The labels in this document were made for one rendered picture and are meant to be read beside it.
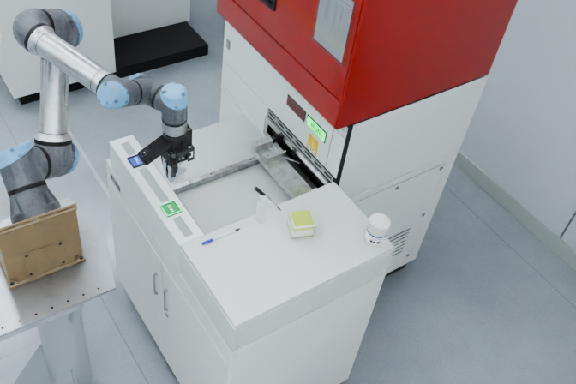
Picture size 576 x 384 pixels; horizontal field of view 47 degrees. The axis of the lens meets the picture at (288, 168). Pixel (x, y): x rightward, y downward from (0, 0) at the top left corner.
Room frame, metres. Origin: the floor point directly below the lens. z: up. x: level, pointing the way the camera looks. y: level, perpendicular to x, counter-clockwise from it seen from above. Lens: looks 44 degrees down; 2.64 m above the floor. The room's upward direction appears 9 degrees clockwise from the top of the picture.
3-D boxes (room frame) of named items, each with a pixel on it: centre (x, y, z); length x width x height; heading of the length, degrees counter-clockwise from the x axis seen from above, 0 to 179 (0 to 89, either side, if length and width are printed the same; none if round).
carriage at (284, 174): (1.83, 0.01, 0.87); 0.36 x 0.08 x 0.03; 40
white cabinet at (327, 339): (1.63, 0.16, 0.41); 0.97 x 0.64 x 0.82; 40
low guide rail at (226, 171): (1.81, 0.25, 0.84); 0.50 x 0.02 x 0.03; 130
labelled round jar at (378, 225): (1.49, -0.32, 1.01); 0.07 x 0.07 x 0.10
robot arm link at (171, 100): (1.49, 0.36, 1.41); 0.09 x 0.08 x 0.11; 64
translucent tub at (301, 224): (1.47, -0.07, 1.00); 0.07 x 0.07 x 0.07; 21
